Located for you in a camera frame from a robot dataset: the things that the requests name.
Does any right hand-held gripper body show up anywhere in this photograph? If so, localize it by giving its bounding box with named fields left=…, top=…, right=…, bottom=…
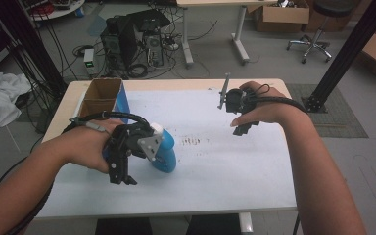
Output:
left=217, top=71, right=259, bottom=116

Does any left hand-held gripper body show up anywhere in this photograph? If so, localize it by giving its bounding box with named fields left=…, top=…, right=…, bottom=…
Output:
left=106, top=124, right=164, bottom=162

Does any blue bottle with white cap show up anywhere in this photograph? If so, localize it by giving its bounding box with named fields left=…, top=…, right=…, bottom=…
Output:
left=148, top=122, right=178, bottom=174

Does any person's right hand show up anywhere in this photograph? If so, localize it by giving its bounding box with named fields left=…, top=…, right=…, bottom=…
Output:
left=230, top=80, right=301, bottom=128

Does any person's left hand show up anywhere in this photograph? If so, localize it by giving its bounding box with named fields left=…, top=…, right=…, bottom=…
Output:
left=63, top=118, right=125, bottom=174

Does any white table mat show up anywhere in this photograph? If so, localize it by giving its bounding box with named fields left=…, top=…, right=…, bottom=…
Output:
left=34, top=87, right=298, bottom=219

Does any cardboard box with blue side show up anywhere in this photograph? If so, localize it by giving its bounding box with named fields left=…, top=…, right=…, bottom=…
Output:
left=76, top=77, right=132, bottom=125

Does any white desk with metal legs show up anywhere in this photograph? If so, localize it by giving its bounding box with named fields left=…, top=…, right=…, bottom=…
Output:
left=175, top=0, right=279, bottom=69

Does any white power supply unit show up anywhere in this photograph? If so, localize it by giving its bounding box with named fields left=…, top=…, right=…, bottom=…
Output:
left=83, top=48, right=96, bottom=77

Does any small black computer tower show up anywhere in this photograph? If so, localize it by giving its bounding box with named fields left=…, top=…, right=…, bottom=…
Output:
left=142, top=31, right=165, bottom=69

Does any white table leg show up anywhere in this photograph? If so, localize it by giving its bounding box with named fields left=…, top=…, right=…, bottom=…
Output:
left=239, top=211, right=255, bottom=235

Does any grey floor mat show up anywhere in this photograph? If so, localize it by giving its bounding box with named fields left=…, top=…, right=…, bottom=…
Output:
left=284, top=82, right=370, bottom=139

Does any open cardboard box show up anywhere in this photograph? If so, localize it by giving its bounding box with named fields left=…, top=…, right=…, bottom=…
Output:
left=254, top=0, right=311, bottom=34

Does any black swivel stool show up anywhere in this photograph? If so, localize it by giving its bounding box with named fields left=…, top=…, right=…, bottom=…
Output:
left=286, top=0, right=357, bottom=65

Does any black flat monitor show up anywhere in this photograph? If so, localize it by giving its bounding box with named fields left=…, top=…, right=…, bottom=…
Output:
left=126, top=9, right=172, bottom=34

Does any white crumpled cloth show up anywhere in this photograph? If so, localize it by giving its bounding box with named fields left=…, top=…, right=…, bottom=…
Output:
left=0, top=70, right=33, bottom=131

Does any round white table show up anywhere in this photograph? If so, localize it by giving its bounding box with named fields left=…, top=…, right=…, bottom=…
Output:
left=19, top=0, right=86, bottom=22

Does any left hand-held gripper black cable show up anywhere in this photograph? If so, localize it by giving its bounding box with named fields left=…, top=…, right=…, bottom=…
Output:
left=4, top=111, right=153, bottom=235

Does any hand-held gripper black cable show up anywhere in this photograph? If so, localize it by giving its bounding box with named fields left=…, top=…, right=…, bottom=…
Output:
left=4, top=111, right=153, bottom=235
left=241, top=82, right=309, bottom=116

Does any right hand-held gripper black cable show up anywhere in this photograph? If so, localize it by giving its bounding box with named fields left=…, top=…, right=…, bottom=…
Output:
left=241, top=82, right=309, bottom=116

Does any black aluminium post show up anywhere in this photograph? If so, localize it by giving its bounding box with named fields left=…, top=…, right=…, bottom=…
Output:
left=301, top=0, right=376, bottom=115

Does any black frame post with cables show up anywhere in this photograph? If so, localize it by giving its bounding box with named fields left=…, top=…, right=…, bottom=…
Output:
left=0, top=0, right=69, bottom=96

